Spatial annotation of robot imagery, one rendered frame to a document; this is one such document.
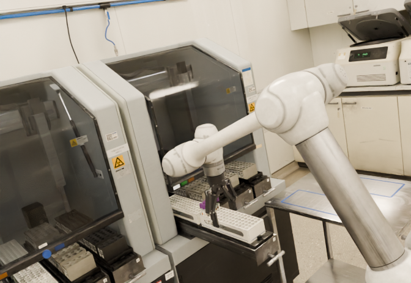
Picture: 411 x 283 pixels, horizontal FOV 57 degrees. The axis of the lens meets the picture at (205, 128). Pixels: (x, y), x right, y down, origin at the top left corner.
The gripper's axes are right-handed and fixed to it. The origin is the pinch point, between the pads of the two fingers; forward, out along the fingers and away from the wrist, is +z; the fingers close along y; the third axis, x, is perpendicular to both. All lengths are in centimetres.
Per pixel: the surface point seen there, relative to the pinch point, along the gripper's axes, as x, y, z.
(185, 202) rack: 30.7, 2.2, 0.5
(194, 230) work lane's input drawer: 15.4, -6.6, 7.7
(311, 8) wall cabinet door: 109, 258, -82
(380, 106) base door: 36, 229, 14
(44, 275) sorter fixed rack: 34, -67, 1
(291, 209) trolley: -16.8, 24.5, 4.5
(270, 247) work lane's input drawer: -21.9, 1.8, 9.1
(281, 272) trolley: -3.7, 24.6, 42.0
